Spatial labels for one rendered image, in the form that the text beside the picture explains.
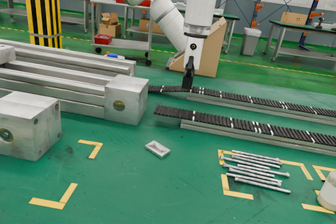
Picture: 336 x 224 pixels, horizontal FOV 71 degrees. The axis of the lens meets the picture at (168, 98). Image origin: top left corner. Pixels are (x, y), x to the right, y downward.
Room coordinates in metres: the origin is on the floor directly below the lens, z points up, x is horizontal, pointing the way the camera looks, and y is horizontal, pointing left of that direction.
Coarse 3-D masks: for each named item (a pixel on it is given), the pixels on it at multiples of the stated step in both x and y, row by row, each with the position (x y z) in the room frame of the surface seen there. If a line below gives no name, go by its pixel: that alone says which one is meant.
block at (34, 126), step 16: (16, 96) 0.42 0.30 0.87; (32, 96) 0.43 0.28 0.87; (0, 112) 0.36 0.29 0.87; (16, 112) 0.37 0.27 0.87; (32, 112) 0.37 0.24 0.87; (48, 112) 0.40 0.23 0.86; (0, 128) 0.36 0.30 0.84; (16, 128) 0.35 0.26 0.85; (32, 128) 0.35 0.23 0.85; (48, 128) 0.40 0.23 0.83; (0, 144) 0.36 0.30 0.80; (16, 144) 0.36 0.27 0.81; (32, 144) 0.35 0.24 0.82; (48, 144) 0.39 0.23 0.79; (32, 160) 0.35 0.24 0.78
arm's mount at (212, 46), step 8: (216, 24) 1.18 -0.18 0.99; (224, 24) 1.02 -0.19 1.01; (216, 32) 1.03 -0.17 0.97; (224, 32) 1.02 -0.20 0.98; (208, 40) 1.03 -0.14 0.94; (216, 40) 1.03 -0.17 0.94; (208, 48) 1.03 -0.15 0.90; (216, 48) 1.02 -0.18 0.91; (208, 56) 1.03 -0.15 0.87; (216, 56) 1.02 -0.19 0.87; (176, 64) 1.04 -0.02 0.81; (200, 64) 1.03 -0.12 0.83; (208, 64) 1.03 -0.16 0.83; (216, 64) 1.02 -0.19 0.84; (200, 72) 1.03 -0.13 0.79; (208, 72) 1.03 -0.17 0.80
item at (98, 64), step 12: (24, 48) 0.84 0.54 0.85; (36, 48) 0.84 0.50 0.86; (48, 48) 0.83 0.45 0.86; (24, 60) 0.76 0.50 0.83; (36, 60) 0.76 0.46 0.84; (48, 60) 0.77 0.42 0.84; (60, 60) 0.75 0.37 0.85; (72, 60) 0.75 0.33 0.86; (84, 60) 0.75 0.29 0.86; (96, 60) 0.81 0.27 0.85; (108, 60) 0.81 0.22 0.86; (120, 60) 0.81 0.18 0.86; (132, 60) 0.82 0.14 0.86; (96, 72) 0.74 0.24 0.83; (108, 72) 0.73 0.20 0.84; (120, 72) 0.74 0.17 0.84; (132, 72) 0.80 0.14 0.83
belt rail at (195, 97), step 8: (192, 96) 0.74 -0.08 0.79; (200, 96) 0.73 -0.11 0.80; (208, 96) 0.73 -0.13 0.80; (216, 104) 0.73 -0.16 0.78; (224, 104) 0.72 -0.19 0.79; (232, 104) 0.72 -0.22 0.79; (240, 104) 0.72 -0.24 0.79; (248, 104) 0.72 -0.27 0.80; (256, 104) 0.71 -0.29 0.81; (264, 112) 0.71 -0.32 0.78; (272, 112) 0.71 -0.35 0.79; (280, 112) 0.71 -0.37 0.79; (288, 112) 0.71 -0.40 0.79; (296, 112) 0.70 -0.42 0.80; (304, 112) 0.70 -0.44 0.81; (312, 120) 0.70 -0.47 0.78; (320, 120) 0.69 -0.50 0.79; (328, 120) 0.70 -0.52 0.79
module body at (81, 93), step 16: (16, 64) 0.64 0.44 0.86; (32, 64) 0.65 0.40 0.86; (0, 80) 0.57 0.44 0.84; (16, 80) 0.57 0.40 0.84; (32, 80) 0.56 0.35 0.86; (48, 80) 0.55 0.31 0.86; (64, 80) 0.56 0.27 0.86; (80, 80) 0.62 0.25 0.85; (96, 80) 0.61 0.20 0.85; (0, 96) 0.57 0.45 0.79; (48, 96) 0.56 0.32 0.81; (64, 96) 0.55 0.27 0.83; (80, 96) 0.54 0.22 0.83; (96, 96) 0.54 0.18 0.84; (80, 112) 0.54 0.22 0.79; (96, 112) 0.54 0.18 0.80
